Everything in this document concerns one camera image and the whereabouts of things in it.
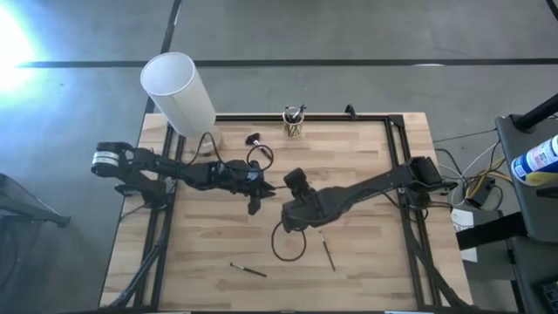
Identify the black clamp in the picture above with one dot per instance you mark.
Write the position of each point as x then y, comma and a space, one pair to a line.
350, 111

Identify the fan makeup brush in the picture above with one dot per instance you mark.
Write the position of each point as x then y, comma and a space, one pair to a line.
252, 139

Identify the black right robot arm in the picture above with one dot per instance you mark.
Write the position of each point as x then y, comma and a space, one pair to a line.
383, 183

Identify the grey cart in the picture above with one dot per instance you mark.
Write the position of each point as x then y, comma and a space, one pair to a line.
536, 209

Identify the clear glass cup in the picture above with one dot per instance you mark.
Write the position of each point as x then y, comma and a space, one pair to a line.
293, 135

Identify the thick makeup brush silver ferrule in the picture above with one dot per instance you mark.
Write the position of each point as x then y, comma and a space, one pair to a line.
301, 107

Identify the grey metal stand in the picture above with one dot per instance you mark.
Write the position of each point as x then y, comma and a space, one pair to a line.
26, 209

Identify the white paper sheet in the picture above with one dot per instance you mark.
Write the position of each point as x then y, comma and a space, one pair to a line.
462, 220

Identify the blue white spray can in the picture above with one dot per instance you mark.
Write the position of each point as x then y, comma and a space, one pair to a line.
534, 161

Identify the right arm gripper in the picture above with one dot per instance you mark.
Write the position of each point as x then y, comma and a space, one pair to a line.
307, 211

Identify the black pole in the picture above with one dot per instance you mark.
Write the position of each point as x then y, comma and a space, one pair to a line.
540, 111

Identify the white shade wooden base lamp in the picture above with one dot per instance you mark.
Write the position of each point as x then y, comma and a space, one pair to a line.
178, 96

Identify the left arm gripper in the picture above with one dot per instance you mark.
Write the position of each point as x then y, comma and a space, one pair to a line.
237, 176

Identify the black power adapter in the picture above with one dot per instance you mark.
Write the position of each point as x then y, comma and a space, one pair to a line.
481, 194

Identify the black aluminium frame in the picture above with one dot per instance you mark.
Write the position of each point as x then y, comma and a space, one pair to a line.
331, 117

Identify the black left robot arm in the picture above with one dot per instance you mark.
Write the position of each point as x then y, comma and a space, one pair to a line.
165, 165

